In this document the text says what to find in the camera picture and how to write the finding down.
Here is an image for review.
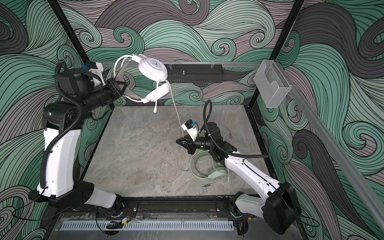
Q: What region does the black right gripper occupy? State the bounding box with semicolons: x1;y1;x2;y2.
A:
177;133;217;155

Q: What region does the white over-ear headphones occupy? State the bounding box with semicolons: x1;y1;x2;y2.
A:
113;54;171;104

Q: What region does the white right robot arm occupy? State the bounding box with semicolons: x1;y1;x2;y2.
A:
176;136;301;235

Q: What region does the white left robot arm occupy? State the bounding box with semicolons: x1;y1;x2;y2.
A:
29;79;127;216

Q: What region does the green over-ear headphones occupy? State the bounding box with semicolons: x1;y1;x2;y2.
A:
207;155;229;181

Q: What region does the black perforated metal tray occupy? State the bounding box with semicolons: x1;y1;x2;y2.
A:
165;65;224;86

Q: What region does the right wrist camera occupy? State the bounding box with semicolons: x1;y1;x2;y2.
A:
182;120;199;142

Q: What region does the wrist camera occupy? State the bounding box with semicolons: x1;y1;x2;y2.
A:
182;120;199;142
56;61;105;97

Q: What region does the green headphone cable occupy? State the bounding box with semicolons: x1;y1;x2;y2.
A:
188;149;238;188

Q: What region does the black corrugated hose right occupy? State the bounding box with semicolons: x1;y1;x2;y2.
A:
202;99;269;159

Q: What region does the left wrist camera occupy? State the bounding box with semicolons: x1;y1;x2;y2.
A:
56;61;105;97

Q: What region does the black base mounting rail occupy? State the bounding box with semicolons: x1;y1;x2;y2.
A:
59;196;289;218

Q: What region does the clear plastic wall holder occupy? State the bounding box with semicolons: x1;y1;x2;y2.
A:
254;60;292;108

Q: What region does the black corner frame post left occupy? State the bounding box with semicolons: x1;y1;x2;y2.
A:
47;0;115;110

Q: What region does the black corner frame post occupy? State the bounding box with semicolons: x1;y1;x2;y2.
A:
249;1;304;111
47;0;115;110

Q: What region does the black corner frame post right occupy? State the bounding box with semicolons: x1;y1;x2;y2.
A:
249;1;304;111

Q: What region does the white slotted cable duct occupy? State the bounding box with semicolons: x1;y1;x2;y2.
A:
59;220;235;232

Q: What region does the aluminium rail right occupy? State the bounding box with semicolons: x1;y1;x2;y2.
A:
275;64;384;235

